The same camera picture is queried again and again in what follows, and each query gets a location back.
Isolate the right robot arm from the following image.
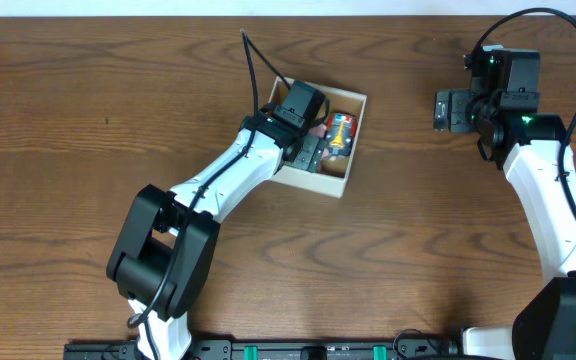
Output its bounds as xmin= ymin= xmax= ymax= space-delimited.
xmin=434 ymin=45 xmax=576 ymax=359

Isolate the white cardboard box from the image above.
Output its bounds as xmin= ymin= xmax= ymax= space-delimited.
xmin=271 ymin=82 xmax=368 ymax=198

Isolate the white pink chicken toy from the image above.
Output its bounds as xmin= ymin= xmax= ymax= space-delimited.
xmin=309 ymin=124 xmax=330 ymax=159

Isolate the red grey toy car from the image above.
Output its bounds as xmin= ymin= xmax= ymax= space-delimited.
xmin=324 ymin=112 xmax=358 ymax=160

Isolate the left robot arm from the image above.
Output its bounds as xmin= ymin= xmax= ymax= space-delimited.
xmin=106 ymin=81 xmax=329 ymax=359

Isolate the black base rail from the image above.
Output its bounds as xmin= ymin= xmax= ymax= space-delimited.
xmin=63 ymin=335 xmax=461 ymax=360

